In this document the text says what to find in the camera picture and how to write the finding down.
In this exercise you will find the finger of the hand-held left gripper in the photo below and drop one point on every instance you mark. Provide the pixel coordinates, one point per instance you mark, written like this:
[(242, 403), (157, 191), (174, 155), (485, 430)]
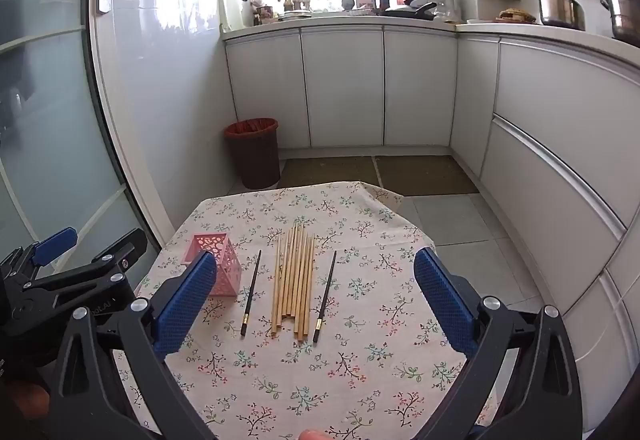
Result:
[(112, 257), (54, 245)]

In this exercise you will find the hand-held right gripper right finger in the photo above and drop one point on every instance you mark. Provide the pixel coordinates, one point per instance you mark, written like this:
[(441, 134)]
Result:
[(445, 305)]

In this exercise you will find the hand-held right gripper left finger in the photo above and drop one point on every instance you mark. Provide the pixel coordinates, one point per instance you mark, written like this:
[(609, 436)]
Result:
[(184, 307)]

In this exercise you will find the pink perforated utensil holder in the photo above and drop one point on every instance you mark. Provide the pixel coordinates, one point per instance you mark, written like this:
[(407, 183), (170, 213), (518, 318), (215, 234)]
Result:
[(222, 265)]

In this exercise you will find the black chopstick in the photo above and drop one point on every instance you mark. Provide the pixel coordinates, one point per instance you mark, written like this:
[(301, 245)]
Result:
[(251, 292), (325, 297)]

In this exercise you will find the row of wooden chopsticks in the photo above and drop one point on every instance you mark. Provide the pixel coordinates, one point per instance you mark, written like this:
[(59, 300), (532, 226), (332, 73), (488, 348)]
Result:
[(294, 280)]

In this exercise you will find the person's left hand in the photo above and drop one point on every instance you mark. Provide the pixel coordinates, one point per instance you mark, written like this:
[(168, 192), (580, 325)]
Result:
[(25, 400)]

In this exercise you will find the person's right hand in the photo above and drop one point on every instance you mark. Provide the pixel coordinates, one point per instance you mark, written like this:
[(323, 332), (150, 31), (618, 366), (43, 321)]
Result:
[(312, 435)]

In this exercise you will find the frosted glass sliding door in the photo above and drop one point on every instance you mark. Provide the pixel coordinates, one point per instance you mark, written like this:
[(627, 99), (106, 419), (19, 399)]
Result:
[(45, 120)]

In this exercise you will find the brown floor mat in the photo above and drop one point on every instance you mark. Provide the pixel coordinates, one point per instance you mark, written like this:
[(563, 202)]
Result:
[(325, 172), (425, 175)]

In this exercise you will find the floral tablecloth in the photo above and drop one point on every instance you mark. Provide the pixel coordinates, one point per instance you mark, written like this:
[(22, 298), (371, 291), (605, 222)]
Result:
[(310, 370)]

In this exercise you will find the brown trash bin red liner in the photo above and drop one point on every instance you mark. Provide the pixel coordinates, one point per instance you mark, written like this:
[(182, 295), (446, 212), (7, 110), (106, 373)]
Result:
[(252, 152)]

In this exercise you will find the white cabinet run with drawers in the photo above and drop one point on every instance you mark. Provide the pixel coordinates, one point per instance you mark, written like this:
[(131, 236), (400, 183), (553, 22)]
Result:
[(560, 160)]

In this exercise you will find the white cabinet run under window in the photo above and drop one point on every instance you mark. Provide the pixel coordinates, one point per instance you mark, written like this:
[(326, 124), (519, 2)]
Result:
[(345, 85)]

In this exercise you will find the white cutting board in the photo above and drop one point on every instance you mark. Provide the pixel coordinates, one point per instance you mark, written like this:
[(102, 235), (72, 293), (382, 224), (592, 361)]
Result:
[(229, 5)]

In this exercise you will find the plate of food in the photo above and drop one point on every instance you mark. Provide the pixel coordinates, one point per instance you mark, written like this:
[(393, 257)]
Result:
[(515, 15)]

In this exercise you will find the steel pot with lid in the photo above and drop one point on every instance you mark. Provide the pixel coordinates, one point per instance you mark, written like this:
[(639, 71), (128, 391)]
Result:
[(560, 7)]

